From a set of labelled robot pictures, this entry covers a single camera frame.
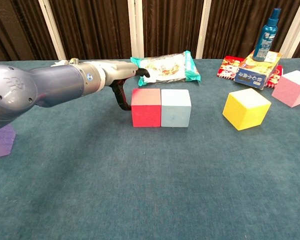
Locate red foam cube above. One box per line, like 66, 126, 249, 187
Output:
131, 87, 162, 128

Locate red cartoon snack packet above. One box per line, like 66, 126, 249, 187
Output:
216, 55, 284, 90

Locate teal white snack bag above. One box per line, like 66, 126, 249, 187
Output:
130, 50, 202, 87

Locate light blue foam cube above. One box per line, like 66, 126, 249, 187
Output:
160, 88, 192, 128

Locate yellow foam cube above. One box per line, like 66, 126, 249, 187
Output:
222, 87, 272, 131

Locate teal felt table mat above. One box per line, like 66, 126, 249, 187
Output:
0, 58, 300, 240

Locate blue spray bottle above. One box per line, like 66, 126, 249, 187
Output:
251, 7, 282, 63

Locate pink foam cube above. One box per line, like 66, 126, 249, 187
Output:
271, 70, 300, 108

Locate yellow blue snack box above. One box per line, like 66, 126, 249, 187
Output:
233, 49, 283, 91

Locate white screen frame post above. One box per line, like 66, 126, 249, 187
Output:
127, 0, 145, 59
38, 0, 67, 60
279, 0, 300, 59
195, 0, 212, 60

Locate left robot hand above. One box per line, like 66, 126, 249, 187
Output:
99, 60, 151, 112

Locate purple foam cube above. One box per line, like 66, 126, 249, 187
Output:
0, 124, 17, 160

